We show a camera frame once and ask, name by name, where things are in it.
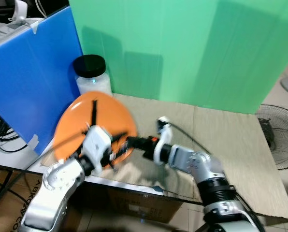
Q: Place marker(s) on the orange round plate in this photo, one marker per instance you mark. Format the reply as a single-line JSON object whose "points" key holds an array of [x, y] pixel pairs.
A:
{"points": [[110, 116]]}

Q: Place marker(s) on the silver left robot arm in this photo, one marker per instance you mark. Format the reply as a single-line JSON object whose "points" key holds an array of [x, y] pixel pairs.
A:
{"points": [[52, 181]]}

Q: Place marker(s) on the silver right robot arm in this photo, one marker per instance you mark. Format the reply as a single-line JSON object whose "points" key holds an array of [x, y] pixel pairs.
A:
{"points": [[197, 164]]}

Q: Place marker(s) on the clear jar with black lid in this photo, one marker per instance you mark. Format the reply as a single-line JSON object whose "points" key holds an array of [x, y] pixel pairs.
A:
{"points": [[93, 82]]}

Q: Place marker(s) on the dark brown cardboard box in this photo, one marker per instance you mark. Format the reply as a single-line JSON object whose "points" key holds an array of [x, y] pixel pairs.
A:
{"points": [[134, 203]]}

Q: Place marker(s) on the white tape piece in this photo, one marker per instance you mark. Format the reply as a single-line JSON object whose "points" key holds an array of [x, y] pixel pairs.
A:
{"points": [[34, 144], [36, 27]]}

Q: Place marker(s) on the blue plastic panel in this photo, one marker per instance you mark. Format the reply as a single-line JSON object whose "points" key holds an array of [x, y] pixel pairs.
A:
{"points": [[28, 72]]}

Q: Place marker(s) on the beige cardboard sheet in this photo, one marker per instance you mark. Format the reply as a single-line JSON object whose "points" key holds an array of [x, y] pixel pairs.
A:
{"points": [[231, 159]]}

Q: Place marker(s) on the green plastic panel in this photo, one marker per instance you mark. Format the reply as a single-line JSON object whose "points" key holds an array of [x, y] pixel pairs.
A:
{"points": [[182, 48]]}

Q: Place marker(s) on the brown printed cardboard box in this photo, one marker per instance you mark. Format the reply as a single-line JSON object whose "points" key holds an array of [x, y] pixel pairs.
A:
{"points": [[8, 203]]}

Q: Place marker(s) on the white device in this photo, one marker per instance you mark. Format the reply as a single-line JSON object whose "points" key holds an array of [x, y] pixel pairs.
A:
{"points": [[21, 12]]}

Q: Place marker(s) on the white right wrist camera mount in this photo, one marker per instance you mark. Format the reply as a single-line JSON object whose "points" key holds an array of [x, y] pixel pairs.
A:
{"points": [[162, 152]]}

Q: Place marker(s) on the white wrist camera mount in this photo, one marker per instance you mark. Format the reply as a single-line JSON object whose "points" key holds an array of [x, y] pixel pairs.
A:
{"points": [[96, 142], [162, 152]]}

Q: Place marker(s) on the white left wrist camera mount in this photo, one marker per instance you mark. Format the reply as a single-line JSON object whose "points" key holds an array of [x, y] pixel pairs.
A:
{"points": [[96, 142]]}

